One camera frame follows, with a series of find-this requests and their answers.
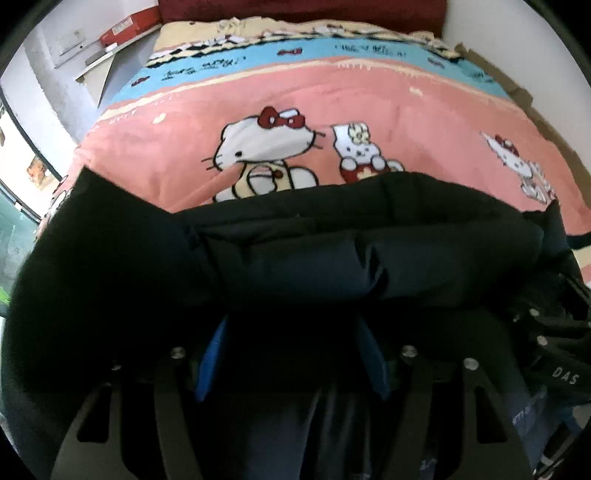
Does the white wall switch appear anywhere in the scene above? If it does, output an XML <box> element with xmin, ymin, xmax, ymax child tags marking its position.
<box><xmin>54</xmin><ymin>28</ymin><xmax>86</xmax><ymax>69</ymax></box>

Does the dark green door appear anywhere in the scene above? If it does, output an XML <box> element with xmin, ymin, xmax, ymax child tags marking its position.
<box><xmin>0</xmin><ymin>193</ymin><xmax>38</xmax><ymax>296</ymax></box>

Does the red box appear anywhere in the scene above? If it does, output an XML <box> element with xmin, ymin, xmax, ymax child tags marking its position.
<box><xmin>100</xmin><ymin>10</ymin><xmax>163</xmax><ymax>47</ymax></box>

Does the pink cartoon printed blanket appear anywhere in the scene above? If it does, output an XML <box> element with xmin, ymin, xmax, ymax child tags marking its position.
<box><xmin>36</xmin><ymin>17</ymin><xmax>591</xmax><ymax>241</ymax></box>

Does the dark red bed headboard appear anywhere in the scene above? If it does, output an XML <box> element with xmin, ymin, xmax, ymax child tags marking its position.
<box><xmin>157</xmin><ymin>0</ymin><xmax>450</xmax><ymax>36</ymax></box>

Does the black hooded puffer jacket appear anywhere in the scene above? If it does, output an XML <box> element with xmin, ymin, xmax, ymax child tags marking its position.
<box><xmin>0</xmin><ymin>170</ymin><xmax>591</xmax><ymax>480</ymax></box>

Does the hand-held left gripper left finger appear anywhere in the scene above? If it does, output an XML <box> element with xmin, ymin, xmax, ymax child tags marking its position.
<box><xmin>50</xmin><ymin>318</ymin><xmax>228</xmax><ymax>480</ymax></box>

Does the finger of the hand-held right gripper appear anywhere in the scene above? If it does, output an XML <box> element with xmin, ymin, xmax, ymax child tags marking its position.
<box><xmin>512</xmin><ymin>270</ymin><xmax>591</xmax><ymax>352</ymax></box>

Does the brown cardboard sheet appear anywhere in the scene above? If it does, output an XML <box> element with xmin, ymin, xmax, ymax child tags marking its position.
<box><xmin>454</xmin><ymin>42</ymin><xmax>591</xmax><ymax>154</ymax></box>

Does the white wall shelf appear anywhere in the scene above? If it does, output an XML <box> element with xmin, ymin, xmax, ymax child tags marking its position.
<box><xmin>75</xmin><ymin>34</ymin><xmax>160</xmax><ymax>108</ymax></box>

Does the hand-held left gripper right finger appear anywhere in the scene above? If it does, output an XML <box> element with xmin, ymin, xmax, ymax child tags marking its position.
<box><xmin>355</xmin><ymin>318</ymin><xmax>525</xmax><ymax>480</ymax></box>

